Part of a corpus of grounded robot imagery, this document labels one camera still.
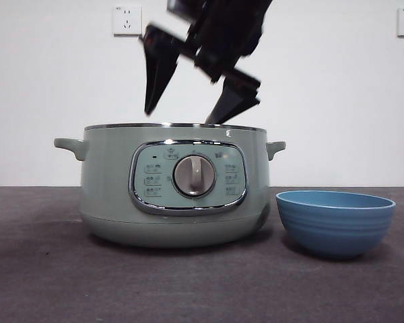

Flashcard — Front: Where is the pale green electric steamer pot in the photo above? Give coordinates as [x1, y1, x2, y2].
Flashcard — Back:
[53, 122, 287, 250]

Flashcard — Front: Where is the blue ribbed bowl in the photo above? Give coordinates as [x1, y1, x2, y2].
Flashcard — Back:
[275, 190, 397, 261]

